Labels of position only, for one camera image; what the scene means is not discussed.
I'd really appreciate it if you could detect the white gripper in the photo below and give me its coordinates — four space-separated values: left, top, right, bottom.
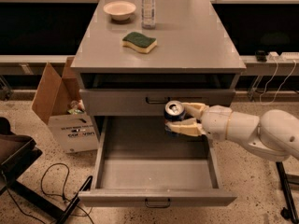
165 103 233 141

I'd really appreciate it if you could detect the blue pepsi can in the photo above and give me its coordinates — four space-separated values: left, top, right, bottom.
164 101 186 136

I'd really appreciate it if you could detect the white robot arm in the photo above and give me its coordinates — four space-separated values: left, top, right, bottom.
164 101 299 161

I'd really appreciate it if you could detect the open grey drawer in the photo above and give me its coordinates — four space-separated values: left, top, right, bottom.
79 117 236 208

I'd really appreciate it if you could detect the grey drawer cabinet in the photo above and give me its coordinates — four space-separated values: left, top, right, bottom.
72 0 246 131

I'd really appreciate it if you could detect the closed grey drawer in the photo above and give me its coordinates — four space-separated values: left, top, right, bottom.
79 89 235 116

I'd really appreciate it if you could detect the black power adapter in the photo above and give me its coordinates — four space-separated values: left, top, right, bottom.
255 50 267 62

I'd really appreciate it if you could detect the green yellow sponge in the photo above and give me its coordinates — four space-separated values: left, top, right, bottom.
122 32 157 54

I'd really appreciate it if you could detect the clear plastic water bottle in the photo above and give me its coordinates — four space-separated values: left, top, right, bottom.
141 0 155 29

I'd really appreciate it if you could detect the white bowl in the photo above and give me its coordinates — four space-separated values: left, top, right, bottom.
103 1 136 21

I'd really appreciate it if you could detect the black stand base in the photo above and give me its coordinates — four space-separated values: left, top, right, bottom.
276 162 299 224

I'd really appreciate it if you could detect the cardboard box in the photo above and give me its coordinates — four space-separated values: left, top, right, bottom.
32 57 97 153

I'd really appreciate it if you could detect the black chair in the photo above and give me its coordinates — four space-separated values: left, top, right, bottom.
0 117 79 224

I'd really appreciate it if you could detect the white cable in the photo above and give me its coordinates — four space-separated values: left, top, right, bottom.
258 51 298 105

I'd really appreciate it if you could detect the black cable on floor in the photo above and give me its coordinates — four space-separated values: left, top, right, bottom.
1 162 95 224

